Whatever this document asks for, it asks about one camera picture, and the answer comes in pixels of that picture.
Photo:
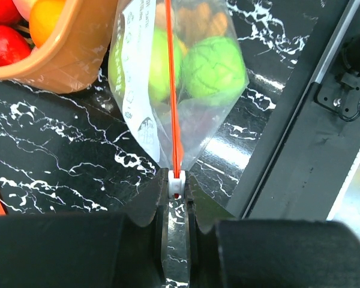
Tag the orange zipper clear bag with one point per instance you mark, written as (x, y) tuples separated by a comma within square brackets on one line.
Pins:
[(155, 126)]

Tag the dark red apple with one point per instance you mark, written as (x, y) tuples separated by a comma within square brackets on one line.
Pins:
[(195, 120)]

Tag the yellow bell pepper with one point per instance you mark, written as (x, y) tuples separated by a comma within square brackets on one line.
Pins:
[(182, 47)]

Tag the green apple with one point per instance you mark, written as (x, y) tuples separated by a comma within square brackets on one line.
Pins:
[(158, 86)]

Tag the red tomato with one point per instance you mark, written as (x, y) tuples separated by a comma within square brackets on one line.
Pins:
[(9, 14)]

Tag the light green lime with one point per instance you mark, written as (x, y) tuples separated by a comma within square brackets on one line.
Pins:
[(214, 72)]

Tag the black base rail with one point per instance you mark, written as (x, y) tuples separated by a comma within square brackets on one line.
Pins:
[(313, 136)]

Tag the pink peach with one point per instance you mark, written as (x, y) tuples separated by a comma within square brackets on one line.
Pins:
[(24, 7)]

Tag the orange plastic basket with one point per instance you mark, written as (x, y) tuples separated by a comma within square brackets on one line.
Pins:
[(70, 59)]

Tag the orange ginger piece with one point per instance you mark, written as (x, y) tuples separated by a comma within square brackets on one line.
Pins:
[(199, 23)]

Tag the orange tangerine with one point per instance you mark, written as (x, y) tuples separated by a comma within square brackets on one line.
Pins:
[(43, 19)]

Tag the red pepper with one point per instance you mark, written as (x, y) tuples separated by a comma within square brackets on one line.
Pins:
[(13, 47)]

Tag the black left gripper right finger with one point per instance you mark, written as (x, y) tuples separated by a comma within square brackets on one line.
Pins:
[(226, 252)]

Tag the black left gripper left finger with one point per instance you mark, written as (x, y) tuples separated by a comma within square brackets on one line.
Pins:
[(99, 249)]

